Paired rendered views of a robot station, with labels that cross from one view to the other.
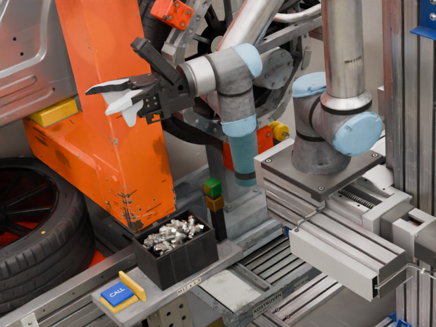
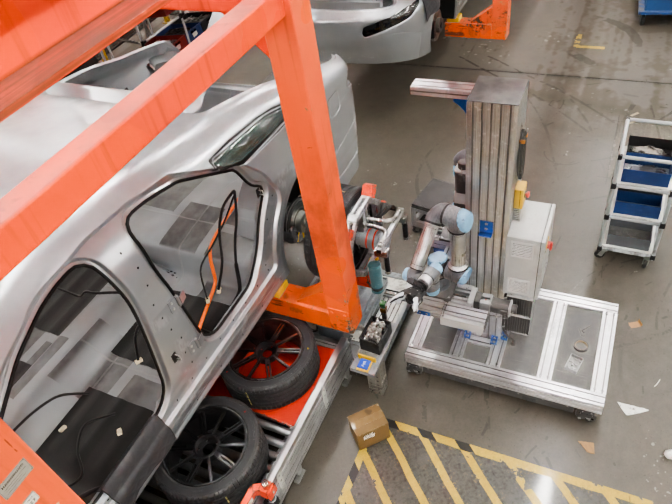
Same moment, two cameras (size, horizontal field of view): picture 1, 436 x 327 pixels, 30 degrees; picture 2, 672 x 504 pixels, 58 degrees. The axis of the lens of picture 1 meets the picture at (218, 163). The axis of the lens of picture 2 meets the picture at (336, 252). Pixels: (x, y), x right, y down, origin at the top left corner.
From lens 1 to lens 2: 2.11 m
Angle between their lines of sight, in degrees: 22
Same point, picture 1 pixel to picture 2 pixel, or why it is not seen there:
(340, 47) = (460, 250)
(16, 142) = not seen: hidden behind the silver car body
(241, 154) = (378, 282)
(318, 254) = (456, 322)
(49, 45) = (278, 260)
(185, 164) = (297, 278)
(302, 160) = not seen: hidden behind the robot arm
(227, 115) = (432, 290)
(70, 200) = (305, 328)
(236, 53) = (435, 269)
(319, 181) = (445, 294)
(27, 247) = (307, 358)
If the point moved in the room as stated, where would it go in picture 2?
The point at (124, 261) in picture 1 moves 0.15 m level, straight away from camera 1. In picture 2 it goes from (343, 346) to (328, 334)
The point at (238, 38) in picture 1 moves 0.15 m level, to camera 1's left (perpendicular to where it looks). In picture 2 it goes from (422, 258) to (401, 270)
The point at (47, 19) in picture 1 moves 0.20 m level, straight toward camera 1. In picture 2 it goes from (276, 249) to (296, 264)
